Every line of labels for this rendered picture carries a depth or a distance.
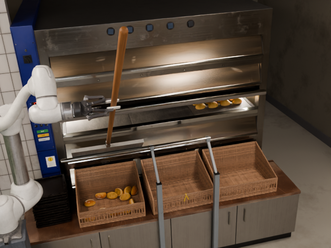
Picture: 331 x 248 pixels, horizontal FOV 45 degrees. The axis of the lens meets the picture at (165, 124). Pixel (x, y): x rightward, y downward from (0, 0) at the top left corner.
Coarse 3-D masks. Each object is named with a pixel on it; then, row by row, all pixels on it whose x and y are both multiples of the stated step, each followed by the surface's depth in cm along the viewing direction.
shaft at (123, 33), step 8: (120, 32) 130; (120, 40) 135; (120, 48) 140; (120, 56) 146; (120, 64) 153; (120, 72) 162; (120, 80) 172; (112, 88) 182; (112, 96) 191; (112, 104) 201; (112, 112) 214; (112, 120) 229; (112, 128) 251
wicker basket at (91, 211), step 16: (80, 176) 357; (96, 176) 359; (112, 176) 362; (80, 192) 359; (96, 192) 362; (80, 208) 347; (96, 208) 347; (112, 208) 324; (128, 208) 328; (144, 208) 331; (80, 224) 324; (96, 224) 328
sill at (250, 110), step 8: (216, 112) 372; (224, 112) 371; (232, 112) 370; (240, 112) 372; (248, 112) 374; (256, 112) 376; (160, 120) 362; (168, 120) 361; (176, 120) 361; (184, 120) 361; (192, 120) 363; (200, 120) 365; (104, 128) 352; (120, 128) 350; (128, 128) 352; (136, 128) 354; (144, 128) 355; (64, 136) 342; (72, 136) 342; (80, 136) 344; (88, 136) 346
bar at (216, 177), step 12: (168, 144) 325; (180, 144) 328; (84, 156) 312; (96, 156) 314; (156, 168) 318; (216, 180) 323; (216, 192) 329; (216, 204) 335; (216, 216) 340; (216, 228) 347; (216, 240) 353
